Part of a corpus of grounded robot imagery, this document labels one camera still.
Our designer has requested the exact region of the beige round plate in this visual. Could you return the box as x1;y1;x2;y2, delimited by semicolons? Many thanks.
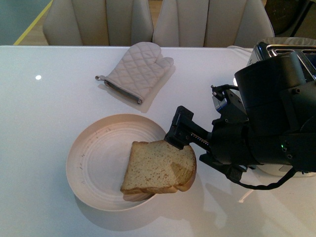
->
66;114;165;211

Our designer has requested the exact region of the right beige chair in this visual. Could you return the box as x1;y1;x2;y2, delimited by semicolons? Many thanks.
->
153;0;274;48

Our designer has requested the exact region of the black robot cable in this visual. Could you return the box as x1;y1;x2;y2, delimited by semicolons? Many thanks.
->
229;167;301;190

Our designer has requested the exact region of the white chrome toaster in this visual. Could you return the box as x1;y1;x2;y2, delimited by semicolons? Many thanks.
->
235;38;316;172

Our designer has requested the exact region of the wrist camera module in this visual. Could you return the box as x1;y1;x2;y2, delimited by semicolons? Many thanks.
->
211;84;246;118

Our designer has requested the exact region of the slice of toast bread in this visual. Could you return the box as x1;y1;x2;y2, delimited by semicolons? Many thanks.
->
120;140;197;195

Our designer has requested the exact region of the beige chair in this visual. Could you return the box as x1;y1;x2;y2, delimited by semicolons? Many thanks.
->
153;0;274;48
43;0;154;46

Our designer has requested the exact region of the grey quilted oven mitt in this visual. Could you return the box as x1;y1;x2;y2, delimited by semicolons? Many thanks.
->
95;42;174;104

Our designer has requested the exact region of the left beige chair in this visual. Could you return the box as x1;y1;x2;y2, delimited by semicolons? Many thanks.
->
43;0;154;46

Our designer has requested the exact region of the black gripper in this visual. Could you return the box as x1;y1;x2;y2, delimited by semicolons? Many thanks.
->
164;106;256;183

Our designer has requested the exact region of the white toaster power cable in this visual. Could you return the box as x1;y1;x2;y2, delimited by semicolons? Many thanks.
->
226;45;254;53

